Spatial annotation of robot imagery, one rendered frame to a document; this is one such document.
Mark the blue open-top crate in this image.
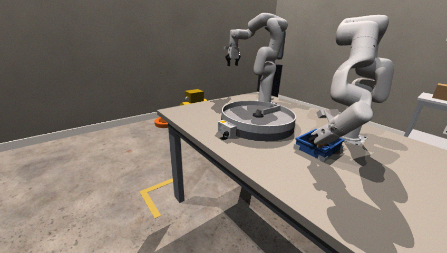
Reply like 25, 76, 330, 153
295, 129, 345, 158

